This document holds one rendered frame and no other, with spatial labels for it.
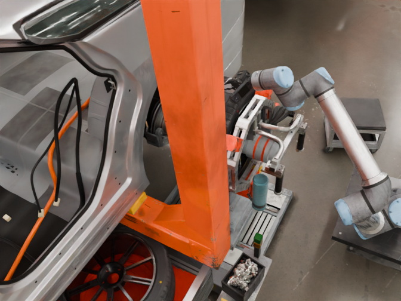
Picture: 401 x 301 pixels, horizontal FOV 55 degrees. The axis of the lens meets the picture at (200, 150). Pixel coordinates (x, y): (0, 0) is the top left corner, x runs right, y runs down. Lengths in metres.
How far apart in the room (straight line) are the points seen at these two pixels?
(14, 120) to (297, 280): 2.00
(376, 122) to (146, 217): 1.92
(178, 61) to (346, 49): 3.59
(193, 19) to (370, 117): 2.38
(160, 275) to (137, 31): 1.25
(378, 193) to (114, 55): 1.24
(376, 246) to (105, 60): 1.86
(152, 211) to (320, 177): 1.52
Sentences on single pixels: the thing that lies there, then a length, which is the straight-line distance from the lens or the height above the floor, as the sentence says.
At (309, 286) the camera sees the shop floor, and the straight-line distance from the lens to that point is 2.69.
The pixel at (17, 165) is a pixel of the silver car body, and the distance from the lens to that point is 2.48.
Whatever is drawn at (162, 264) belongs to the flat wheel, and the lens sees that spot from 2.18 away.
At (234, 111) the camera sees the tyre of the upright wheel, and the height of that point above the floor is 1.16.
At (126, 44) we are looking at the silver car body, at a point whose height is 1.59.
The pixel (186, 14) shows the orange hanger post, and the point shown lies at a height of 1.96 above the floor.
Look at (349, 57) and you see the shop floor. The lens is 4.47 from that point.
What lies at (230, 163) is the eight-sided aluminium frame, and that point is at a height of 0.97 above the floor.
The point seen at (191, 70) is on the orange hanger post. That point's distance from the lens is 1.12.
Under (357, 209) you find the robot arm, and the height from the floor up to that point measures 1.00.
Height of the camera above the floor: 2.44
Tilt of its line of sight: 47 degrees down
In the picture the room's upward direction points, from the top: 7 degrees counter-clockwise
